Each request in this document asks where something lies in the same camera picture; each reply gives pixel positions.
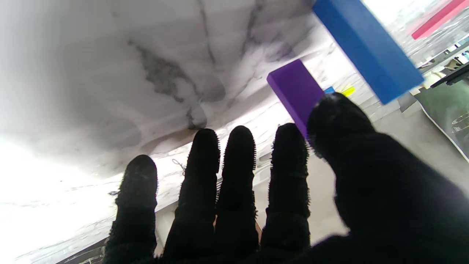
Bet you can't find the pink domino block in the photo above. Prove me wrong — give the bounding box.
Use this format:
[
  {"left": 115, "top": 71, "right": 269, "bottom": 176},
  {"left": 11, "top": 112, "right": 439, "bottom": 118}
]
[{"left": 411, "top": 0, "right": 468, "bottom": 40}]

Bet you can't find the purple domino block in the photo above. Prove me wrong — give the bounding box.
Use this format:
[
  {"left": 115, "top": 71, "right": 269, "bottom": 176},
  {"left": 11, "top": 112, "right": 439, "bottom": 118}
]
[{"left": 267, "top": 59, "right": 326, "bottom": 140}]

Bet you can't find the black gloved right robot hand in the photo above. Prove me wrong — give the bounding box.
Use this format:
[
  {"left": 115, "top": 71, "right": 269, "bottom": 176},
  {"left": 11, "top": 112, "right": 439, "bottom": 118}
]
[{"left": 103, "top": 92, "right": 469, "bottom": 264}]

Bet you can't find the steel kitchen sink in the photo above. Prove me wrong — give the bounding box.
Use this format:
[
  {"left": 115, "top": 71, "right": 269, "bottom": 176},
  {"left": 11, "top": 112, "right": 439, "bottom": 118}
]
[{"left": 418, "top": 82, "right": 469, "bottom": 162}]

